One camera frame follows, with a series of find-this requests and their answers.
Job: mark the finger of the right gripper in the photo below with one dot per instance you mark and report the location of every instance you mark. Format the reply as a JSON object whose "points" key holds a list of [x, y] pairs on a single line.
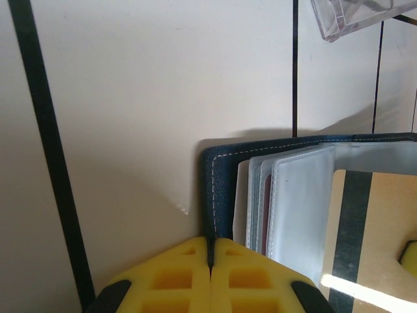
{"points": [[410, 256]]}

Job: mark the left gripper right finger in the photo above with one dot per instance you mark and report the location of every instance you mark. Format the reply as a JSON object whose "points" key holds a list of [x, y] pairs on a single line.
{"points": [[254, 280]]}

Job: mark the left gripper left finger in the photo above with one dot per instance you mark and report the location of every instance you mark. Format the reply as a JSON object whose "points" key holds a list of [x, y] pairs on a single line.
{"points": [[176, 277]]}

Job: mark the gold card with black stripe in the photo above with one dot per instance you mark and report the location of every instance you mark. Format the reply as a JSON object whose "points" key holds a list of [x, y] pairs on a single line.
{"points": [[384, 212]]}

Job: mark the navy leather card holder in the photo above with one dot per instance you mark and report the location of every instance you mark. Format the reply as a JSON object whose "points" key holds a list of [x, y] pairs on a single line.
{"points": [[221, 182]]}

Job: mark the clear acrylic card box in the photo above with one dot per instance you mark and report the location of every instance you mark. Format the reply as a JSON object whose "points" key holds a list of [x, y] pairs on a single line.
{"points": [[329, 29]]}

